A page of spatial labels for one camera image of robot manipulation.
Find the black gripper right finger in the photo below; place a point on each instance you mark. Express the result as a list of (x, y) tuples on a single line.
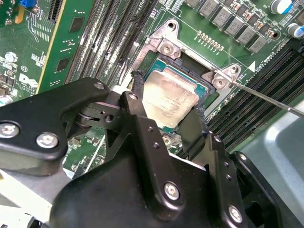
[(222, 180)]

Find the silver CPU with green edge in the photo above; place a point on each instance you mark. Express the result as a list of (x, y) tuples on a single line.
[(166, 99)]

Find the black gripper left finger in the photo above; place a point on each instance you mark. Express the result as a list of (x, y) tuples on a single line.
[(35, 114)]

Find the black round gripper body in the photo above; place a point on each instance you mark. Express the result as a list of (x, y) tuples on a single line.
[(114, 194)]

